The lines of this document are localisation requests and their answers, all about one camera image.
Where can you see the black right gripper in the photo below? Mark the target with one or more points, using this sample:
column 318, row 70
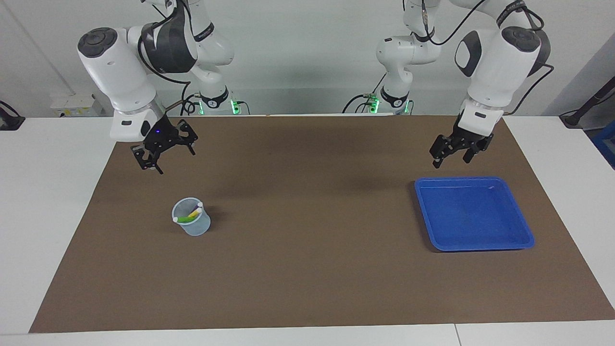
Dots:
column 163, row 134

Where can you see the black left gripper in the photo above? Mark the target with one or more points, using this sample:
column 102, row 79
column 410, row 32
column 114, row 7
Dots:
column 473, row 139

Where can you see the yellow pen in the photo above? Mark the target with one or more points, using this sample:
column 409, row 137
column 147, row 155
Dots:
column 193, row 212

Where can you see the green pen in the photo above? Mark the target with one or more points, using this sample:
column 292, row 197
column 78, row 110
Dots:
column 185, row 219

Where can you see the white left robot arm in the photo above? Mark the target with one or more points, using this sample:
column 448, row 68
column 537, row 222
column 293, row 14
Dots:
column 499, row 62

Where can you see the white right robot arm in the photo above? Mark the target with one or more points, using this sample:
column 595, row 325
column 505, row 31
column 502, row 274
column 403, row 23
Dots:
column 120, row 72

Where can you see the blue plastic tray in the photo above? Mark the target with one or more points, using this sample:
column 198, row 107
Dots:
column 475, row 216

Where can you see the translucent plastic cup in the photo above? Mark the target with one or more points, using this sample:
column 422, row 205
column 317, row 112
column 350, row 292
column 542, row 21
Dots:
column 194, row 229

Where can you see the black stand pole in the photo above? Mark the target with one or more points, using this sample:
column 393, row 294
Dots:
column 588, row 103

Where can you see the blue crate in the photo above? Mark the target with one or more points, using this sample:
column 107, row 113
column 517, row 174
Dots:
column 606, row 146

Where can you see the black desk clamp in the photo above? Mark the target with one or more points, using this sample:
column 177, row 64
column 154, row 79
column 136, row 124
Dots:
column 9, row 122

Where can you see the brown table mat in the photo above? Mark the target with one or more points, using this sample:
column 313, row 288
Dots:
column 307, row 264

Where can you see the white wall outlet box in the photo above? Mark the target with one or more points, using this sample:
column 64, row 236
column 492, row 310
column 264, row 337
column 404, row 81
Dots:
column 72, row 105

